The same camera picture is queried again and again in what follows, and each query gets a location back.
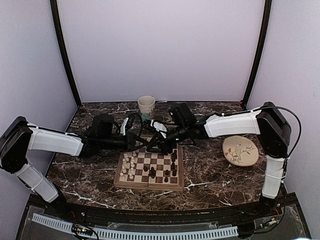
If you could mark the ceramic coral pattern mug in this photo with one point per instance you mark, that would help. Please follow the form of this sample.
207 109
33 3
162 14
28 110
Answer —
146 105

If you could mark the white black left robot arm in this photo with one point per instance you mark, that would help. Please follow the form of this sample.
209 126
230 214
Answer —
23 136

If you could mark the black corner frame post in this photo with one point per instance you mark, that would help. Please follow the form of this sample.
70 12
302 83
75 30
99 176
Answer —
258 53
63 51

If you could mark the black corner frame post right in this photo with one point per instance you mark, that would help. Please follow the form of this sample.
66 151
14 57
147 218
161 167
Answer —
258 53

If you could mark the black corner frame post left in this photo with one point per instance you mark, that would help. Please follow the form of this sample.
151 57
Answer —
63 51

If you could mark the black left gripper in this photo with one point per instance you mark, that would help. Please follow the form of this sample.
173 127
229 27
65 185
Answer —
130 143

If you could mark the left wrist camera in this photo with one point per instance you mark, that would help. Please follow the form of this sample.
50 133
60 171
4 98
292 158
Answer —
102 126

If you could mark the ceramic bird pattern plate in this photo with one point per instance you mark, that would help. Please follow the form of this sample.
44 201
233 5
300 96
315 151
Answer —
240 151

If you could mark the black front rail base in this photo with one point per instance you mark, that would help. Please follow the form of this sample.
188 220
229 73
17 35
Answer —
169 207

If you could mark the white chess pieces row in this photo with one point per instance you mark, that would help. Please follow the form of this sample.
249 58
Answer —
128 163

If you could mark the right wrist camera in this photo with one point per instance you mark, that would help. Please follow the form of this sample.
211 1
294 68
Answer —
182 115

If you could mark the white slotted cable duct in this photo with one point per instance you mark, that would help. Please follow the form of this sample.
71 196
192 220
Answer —
121 231

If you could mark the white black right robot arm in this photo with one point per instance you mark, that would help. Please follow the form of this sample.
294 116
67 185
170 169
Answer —
266 122

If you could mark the wooden chess board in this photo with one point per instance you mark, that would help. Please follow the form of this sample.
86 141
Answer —
169 171

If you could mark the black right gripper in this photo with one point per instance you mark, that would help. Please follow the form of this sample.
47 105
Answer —
165 147

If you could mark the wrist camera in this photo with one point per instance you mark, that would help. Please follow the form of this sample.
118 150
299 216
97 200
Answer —
182 115
102 126

